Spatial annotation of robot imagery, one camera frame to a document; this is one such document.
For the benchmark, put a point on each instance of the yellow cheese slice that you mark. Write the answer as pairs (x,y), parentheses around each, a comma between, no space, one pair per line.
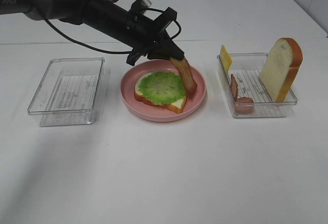
(226,59)

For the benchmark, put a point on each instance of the bread slice in right tray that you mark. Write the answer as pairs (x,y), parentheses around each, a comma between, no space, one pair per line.
(281,68)

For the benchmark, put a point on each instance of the clear left plastic tray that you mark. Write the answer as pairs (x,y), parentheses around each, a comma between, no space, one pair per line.
(71,92)

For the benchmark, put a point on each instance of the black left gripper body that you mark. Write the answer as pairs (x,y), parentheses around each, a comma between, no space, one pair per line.
(140,26)

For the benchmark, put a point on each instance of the bread slice from tray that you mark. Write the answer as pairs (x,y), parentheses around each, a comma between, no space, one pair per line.
(176,106)

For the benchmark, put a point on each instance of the green lettuce leaf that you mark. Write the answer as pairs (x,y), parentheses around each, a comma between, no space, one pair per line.
(161,88)

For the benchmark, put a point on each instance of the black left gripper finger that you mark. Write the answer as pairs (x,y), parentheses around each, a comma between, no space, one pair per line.
(163,47)

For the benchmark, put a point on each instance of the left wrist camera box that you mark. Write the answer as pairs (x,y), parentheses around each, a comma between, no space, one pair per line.
(143,5)

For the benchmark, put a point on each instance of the clear plastic tray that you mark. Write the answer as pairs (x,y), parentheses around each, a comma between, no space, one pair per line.
(246,68)
(71,92)

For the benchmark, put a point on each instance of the pink round plate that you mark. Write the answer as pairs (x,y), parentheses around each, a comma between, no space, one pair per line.
(153,113)

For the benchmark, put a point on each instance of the brown bacon strip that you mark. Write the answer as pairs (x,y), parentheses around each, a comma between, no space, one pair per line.
(184,70)

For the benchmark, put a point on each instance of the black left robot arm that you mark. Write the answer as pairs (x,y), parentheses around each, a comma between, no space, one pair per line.
(104,16)

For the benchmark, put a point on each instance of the pink bacon strip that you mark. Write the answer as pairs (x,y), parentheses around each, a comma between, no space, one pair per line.
(243,105)

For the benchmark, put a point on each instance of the clear right plastic tray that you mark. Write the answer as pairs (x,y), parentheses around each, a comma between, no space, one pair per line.
(246,68)

